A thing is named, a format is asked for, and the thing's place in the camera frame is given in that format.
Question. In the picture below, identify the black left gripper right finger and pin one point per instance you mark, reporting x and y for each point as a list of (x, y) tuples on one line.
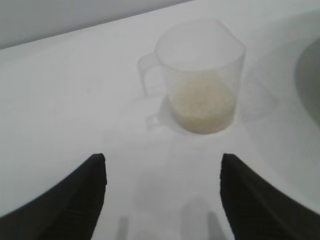
[(257, 207)]

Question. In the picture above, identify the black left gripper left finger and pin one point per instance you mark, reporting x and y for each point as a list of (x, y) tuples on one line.
[(62, 207)]

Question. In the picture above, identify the white rice grains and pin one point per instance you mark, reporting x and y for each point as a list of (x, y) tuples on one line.
[(202, 105)]

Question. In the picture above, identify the stainless steel mixing bowl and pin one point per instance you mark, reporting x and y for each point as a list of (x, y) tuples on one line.
[(310, 80)]

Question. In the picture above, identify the clear plastic measuring cup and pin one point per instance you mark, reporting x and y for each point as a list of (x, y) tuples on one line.
[(200, 57)]

